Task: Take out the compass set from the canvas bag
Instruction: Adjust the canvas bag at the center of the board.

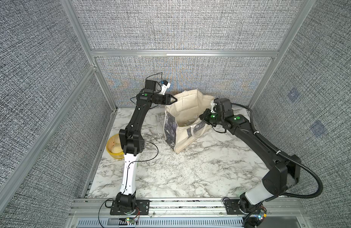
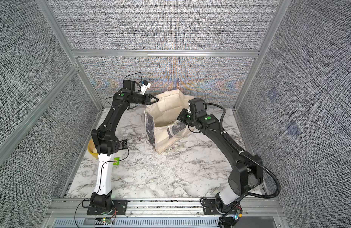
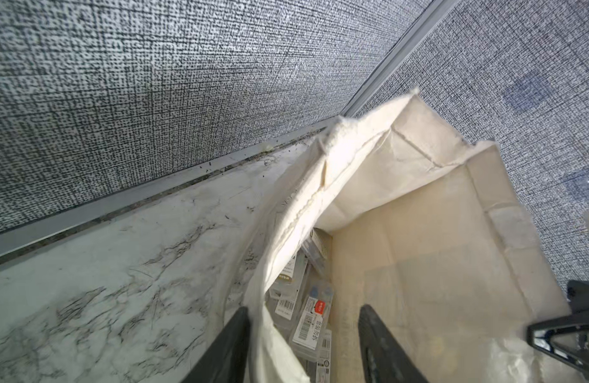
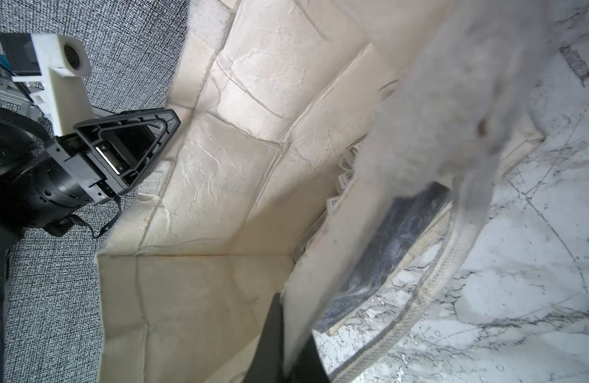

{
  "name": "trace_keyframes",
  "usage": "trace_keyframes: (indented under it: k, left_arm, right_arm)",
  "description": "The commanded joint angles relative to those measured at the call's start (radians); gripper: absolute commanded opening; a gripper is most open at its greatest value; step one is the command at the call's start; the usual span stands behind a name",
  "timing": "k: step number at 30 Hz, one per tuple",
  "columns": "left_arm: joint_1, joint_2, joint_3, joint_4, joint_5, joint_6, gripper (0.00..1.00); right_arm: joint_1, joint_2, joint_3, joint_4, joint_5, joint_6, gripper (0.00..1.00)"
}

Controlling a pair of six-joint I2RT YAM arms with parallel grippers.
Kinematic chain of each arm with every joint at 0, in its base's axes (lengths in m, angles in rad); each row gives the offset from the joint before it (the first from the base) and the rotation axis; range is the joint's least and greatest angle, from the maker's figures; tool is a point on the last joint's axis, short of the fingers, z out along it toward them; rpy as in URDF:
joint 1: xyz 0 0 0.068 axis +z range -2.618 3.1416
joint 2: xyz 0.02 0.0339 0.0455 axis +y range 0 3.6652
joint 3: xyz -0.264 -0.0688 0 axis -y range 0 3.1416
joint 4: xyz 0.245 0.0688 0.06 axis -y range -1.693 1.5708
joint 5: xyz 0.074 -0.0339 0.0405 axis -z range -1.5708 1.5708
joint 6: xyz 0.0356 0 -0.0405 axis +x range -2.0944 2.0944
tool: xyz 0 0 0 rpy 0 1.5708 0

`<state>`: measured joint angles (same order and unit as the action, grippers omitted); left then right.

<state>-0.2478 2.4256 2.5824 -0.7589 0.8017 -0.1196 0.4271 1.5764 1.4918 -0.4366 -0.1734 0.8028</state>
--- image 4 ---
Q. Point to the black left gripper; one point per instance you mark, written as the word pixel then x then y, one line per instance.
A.
pixel 102 159

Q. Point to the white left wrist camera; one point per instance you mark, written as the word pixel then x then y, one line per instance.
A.
pixel 60 64

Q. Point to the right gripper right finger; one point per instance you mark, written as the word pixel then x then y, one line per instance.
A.
pixel 308 368

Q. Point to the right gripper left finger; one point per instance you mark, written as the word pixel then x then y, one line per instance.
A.
pixel 267 363

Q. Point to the beige canvas tote bag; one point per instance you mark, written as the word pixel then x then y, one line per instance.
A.
pixel 437 87

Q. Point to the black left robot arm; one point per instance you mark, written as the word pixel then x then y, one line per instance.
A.
pixel 23 145

